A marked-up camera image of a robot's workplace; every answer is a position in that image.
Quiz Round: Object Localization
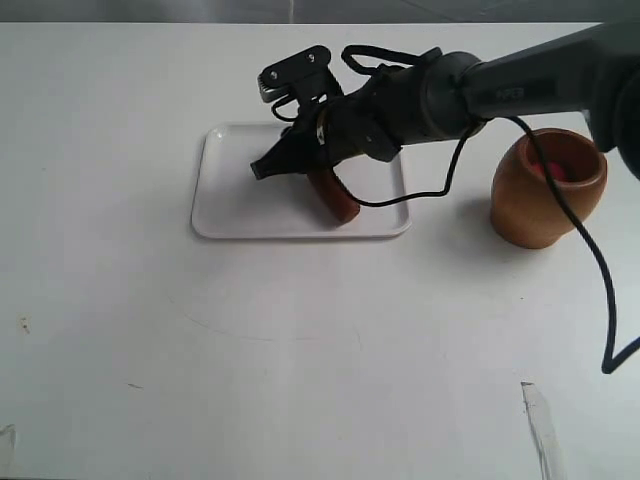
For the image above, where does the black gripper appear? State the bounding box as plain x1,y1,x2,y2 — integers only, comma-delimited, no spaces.
250,90,402,180

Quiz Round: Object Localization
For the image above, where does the dark brown round object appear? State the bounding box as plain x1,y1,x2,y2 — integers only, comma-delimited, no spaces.
306,170,360,225

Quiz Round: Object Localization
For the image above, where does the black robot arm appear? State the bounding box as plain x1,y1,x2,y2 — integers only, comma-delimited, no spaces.
251,21,639,180

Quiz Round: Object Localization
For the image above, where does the brown wooden mortar bowl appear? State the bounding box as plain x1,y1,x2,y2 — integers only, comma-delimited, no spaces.
490,128,608,249

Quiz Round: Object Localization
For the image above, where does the red object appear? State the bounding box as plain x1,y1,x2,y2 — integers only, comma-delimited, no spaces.
531,162,569,182

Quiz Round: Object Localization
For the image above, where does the white plastic tray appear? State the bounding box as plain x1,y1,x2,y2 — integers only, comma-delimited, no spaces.
191,122,411,240

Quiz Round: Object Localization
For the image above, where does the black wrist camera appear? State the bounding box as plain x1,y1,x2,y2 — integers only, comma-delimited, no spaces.
257,45,344,106

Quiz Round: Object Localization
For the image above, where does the black camera cable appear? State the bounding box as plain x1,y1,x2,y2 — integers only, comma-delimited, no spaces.
269,44,640,375

